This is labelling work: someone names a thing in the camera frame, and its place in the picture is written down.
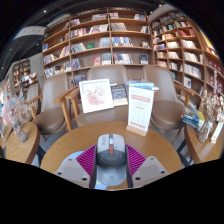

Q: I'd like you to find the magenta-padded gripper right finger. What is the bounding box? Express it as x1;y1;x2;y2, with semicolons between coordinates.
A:
125;144;170;188

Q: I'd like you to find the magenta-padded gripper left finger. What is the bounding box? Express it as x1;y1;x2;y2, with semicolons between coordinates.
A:
54;144;100;188

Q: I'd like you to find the grey computer mouse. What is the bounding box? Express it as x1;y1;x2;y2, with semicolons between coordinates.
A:
94;133;128;186

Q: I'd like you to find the round light blue mouse pad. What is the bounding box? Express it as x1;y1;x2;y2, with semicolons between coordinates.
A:
60;150;108;191

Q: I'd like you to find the brown upholstered wooden armchair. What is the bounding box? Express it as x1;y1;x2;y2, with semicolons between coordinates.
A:
25;72;79;136
143;64;196;131
64;64;131;129

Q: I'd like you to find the round wooden side table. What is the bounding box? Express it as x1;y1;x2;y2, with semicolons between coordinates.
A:
4;121;41;165
184;123;224;164

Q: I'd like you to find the white sign in wooden stand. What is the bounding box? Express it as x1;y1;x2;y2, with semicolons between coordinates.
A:
125;85;155;138

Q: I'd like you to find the glass vase with pink flowers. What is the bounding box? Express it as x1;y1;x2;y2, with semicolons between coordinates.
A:
0;94;33;144

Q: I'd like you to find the glass vase with dried flowers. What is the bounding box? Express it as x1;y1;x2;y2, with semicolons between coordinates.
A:
196;69;224;144

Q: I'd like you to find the stack of blue books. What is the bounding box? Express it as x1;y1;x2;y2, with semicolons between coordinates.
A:
180;105;206;132

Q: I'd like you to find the white framed floral picture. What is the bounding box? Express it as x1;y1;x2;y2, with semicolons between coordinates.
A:
78;78;115;114

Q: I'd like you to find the small white table sign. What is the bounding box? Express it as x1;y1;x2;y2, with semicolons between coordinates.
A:
209;120;224;145

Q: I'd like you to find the dark covered book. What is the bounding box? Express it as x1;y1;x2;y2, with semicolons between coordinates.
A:
110;83;129;107

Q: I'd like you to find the teal book stack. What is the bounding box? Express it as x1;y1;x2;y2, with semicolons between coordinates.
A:
126;79;160;92

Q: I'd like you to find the distant wooden bookshelf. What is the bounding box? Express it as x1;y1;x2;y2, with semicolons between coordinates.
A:
11;58;38;98

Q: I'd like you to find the curved wooden bookshelf with books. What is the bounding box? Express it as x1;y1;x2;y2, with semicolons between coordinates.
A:
148;9;224;111

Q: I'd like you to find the wide wooden bookshelf with books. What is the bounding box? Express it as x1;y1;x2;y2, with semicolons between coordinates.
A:
41;7;154;88

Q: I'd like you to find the white hanging ceiling panel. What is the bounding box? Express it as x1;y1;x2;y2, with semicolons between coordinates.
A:
14;25;48;40

